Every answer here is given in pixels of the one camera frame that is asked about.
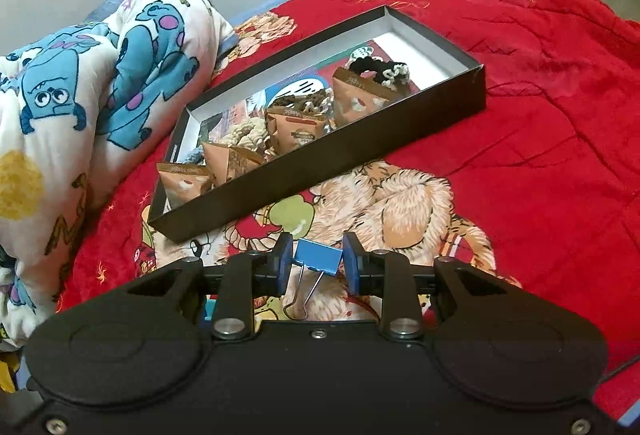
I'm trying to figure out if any blue monster printed blanket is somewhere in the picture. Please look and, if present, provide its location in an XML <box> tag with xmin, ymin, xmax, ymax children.
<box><xmin>0</xmin><ymin>0</ymin><xmax>236</xmax><ymax>351</ymax></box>

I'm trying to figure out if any brown triangular packet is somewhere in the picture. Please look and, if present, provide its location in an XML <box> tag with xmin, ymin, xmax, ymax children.
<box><xmin>159</xmin><ymin>162</ymin><xmax>213</xmax><ymax>212</ymax></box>
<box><xmin>202</xmin><ymin>140</ymin><xmax>266</xmax><ymax>188</ymax></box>
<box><xmin>332</xmin><ymin>68</ymin><xmax>396</xmax><ymax>126</ymax></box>
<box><xmin>265</xmin><ymin>108</ymin><xmax>328</xmax><ymax>156</ymax></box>

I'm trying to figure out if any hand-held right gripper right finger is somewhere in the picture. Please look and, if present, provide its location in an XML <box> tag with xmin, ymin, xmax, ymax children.
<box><xmin>342</xmin><ymin>231</ymin><xmax>521</xmax><ymax>341</ymax></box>

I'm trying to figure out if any beige scrunchie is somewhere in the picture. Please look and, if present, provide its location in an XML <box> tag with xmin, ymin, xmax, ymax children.
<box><xmin>220</xmin><ymin>115</ymin><xmax>273</xmax><ymax>151</ymax></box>

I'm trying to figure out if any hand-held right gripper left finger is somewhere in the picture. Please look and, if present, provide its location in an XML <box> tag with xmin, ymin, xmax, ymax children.
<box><xmin>125</xmin><ymin>232</ymin><xmax>294</xmax><ymax>341</ymax></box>

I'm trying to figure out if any blue binder clip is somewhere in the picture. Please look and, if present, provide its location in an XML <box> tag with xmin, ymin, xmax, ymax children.
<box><xmin>282</xmin><ymin>239</ymin><xmax>346</xmax><ymax>320</ymax></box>

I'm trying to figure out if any black cardboard box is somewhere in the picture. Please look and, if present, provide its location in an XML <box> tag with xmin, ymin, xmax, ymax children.
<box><xmin>147</xmin><ymin>5</ymin><xmax>487</xmax><ymax>244</ymax></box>

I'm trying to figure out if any brown and white scrunchie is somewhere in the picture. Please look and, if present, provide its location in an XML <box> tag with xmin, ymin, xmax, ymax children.
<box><xmin>272</xmin><ymin>90</ymin><xmax>333</xmax><ymax>117</ymax></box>

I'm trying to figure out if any red printed blanket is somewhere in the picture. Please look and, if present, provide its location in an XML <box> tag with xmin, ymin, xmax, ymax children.
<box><xmin>55</xmin><ymin>0</ymin><xmax>640</xmax><ymax>426</ymax></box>

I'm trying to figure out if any blue bed sheet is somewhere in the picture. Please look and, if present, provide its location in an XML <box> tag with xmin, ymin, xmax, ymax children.
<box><xmin>212</xmin><ymin>0</ymin><xmax>343</xmax><ymax>63</ymax></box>

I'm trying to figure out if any black and cream scrunchie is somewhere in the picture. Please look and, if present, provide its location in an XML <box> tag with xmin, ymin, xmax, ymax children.
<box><xmin>377</xmin><ymin>62</ymin><xmax>412</xmax><ymax>90</ymax></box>

